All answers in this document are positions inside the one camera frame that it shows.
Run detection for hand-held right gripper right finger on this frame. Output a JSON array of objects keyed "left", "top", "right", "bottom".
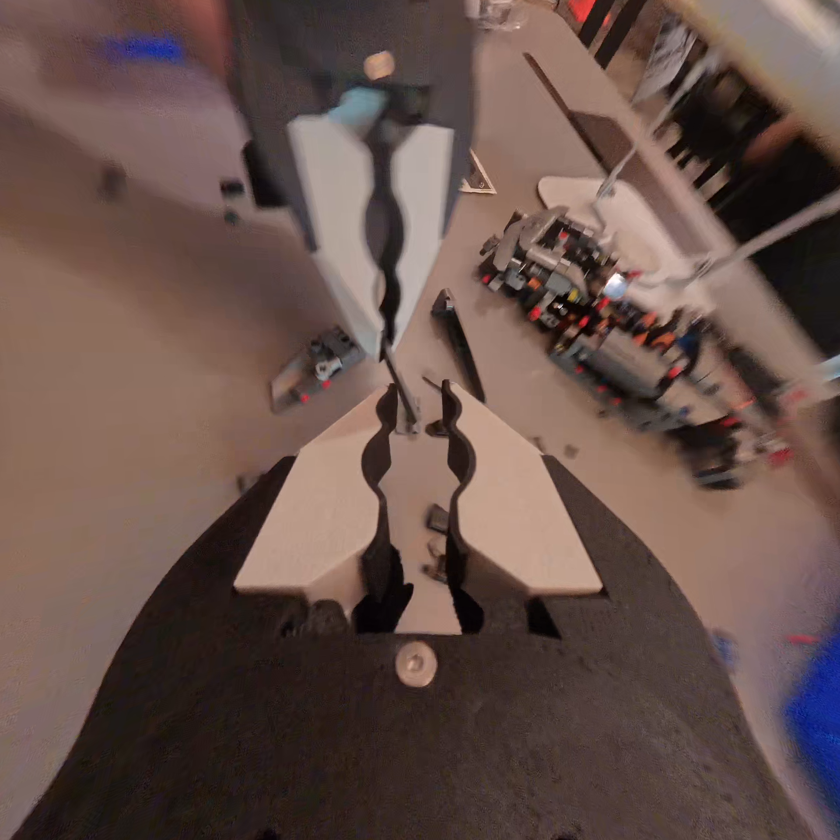
[{"left": 441, "top": 378, "right": 606, "bottom": 624}]

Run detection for white book stand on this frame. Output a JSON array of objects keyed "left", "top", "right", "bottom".
[{"left": 538, "top": 0, "right": 840, "bottom": 358}]

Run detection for printed sign board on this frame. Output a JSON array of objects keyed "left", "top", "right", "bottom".
[{"left": 633, "top": 16, "right": 697, "bottom": 102}]

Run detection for thin dark lego axle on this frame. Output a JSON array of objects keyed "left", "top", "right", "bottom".
[{"left": 379, "top": 338, "right": 421, "bottom": 427}]

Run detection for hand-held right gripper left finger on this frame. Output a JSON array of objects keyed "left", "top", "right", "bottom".
[{"left": 233, "top": 384, "right": 400, "bottom": 624}]

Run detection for blue plastic bin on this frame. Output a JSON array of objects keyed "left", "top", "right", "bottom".
[
  {"left": 784, "top": 646, "right": 840, "bottom": 795},
  {"left": 98, "top": 31, "right": 188, "bottom": 67}
]

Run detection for clear plastic parts bag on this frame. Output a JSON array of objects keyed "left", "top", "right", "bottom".
[{"left": 466, "top": 0, "right": 526, "bottom": 30}]

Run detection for grey lego panel assembly red pins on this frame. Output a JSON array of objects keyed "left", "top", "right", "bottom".
[{"left": 270, "top": 327, "right": 366, "bottom": 414}]

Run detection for white lego sticker sheet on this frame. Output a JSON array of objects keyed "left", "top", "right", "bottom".
[{"left": 459, "top": 150, "right": 497, "bottom": 196}]

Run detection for grey black lego car model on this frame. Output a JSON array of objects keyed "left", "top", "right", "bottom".
[{"left": 478, "top": 206, "right": 811, "bottom": 490}]

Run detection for long grey lego beam panel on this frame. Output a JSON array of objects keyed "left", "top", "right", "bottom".
[{"left": 430, "top": 287, "right": 487, "bottom": 403}]

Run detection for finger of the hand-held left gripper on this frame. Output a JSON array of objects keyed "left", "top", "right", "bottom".
[
  {"left": 384, "top": 125, "right": 458, "bottom": 343},
  {"left": 285, "top": 113, "right": 396, "bottom": 358}
]

